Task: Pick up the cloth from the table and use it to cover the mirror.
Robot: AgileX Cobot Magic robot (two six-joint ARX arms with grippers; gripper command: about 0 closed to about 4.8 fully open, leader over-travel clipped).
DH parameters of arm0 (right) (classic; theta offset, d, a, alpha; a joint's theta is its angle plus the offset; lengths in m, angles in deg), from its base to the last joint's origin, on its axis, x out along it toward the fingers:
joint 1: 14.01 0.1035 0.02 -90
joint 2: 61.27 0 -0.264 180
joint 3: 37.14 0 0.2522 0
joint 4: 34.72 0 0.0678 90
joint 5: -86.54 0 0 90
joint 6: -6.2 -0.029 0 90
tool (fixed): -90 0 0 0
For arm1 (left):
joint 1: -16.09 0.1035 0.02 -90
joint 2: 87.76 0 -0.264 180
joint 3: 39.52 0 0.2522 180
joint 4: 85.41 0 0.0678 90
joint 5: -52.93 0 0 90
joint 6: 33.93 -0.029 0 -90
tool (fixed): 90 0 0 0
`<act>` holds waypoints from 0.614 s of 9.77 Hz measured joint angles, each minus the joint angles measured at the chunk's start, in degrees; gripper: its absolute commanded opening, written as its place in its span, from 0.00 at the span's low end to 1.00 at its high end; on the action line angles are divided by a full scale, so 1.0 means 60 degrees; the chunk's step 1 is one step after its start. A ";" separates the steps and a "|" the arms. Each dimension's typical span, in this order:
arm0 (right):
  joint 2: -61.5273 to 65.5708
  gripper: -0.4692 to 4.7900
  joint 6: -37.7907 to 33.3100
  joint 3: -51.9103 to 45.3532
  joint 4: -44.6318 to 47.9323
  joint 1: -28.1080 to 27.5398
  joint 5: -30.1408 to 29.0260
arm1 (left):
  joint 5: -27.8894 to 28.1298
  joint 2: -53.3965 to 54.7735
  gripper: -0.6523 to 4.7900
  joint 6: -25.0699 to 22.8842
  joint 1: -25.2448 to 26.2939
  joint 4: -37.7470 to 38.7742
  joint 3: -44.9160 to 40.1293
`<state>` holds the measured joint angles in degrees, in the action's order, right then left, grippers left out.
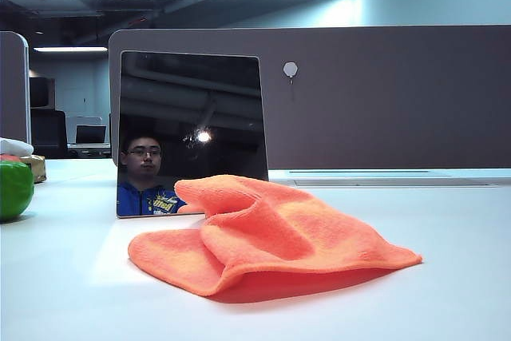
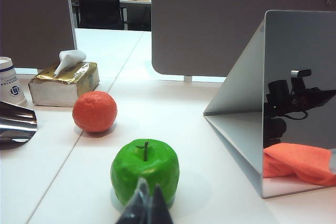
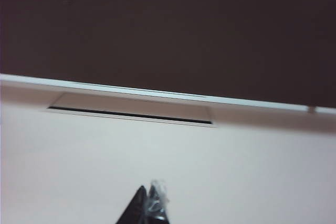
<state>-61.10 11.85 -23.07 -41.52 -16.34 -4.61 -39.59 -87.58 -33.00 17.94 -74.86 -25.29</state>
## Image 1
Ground orange microfiber cloth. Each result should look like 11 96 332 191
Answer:
127 174 424 297

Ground black office chair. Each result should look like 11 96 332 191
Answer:
30 109 69 159

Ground small brown and white items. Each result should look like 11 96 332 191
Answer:
19 154 48 184

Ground round grey adhesive hook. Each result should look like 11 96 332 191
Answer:
282 61 299 85

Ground dark background cabinet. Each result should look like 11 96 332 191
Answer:
30 77 56 109

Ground square tabletop mirror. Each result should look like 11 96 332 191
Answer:
116 50 270 220

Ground background laptop screen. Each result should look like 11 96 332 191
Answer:
74 124 108 145

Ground green round toy fruit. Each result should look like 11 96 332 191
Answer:
0 160 35 223

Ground short ceiling light strip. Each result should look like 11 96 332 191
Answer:
33 46 109 54

